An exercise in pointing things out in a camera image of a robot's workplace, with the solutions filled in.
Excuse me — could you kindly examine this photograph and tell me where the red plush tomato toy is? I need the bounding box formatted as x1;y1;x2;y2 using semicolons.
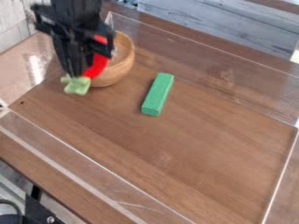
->
60;34;112;95

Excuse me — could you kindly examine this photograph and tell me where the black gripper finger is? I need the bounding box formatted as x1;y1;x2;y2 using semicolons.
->
78;27;116;71
50;34;81;78

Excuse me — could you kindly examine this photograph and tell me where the light wooden bowl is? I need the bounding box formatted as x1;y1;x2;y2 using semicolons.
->
90;31;136;88

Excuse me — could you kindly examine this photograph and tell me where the green rectangular block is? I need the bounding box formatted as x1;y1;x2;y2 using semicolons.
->
141;73;174;116

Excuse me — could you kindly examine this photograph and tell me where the black table clamp mount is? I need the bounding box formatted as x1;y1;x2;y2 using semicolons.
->
22;186;65;224

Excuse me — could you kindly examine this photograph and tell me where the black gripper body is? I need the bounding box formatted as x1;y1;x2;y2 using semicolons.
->
30;0;117;60

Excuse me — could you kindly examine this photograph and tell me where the black cable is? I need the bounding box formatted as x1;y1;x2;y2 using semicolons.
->
0;199;24;224

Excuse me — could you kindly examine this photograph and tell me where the clear acrylic table barrier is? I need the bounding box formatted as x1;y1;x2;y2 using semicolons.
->
0;12;299;224

